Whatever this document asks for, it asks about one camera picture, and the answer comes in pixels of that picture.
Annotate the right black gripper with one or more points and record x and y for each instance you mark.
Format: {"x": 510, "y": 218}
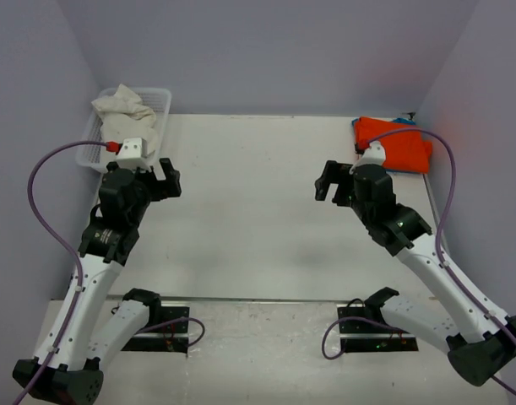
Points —
{"x": 334, "y": 173}

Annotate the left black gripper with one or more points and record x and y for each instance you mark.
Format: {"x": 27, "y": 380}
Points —
{"x": 168, "y": 187}

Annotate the white t shirt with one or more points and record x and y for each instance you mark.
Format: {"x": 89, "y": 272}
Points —
{"x": 125, "y": 115}

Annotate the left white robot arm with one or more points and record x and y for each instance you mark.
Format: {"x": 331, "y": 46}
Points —
{"x": 70, "y": 365}

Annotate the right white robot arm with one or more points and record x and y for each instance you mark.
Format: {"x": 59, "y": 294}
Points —
{"x": 478, "y": 337}

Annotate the folded orange t shirt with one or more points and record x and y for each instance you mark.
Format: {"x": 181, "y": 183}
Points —
{"x": 405, "y": 151}

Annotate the folded blue t shirt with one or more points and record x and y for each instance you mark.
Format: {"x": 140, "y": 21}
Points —
{"x": 403, "y": 121}

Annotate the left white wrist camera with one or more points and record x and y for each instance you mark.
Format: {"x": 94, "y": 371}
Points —
{"x": 131, "y": 155}

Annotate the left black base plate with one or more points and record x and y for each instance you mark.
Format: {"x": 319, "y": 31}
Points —
{"x": 168, "y": 339}

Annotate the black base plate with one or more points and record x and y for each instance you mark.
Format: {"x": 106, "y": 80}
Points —
{"x": 168, "y": 339}
{"x": 361, "y": 337}

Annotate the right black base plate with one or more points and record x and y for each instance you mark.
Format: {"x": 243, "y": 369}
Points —
{"x": 361, "y": 337}

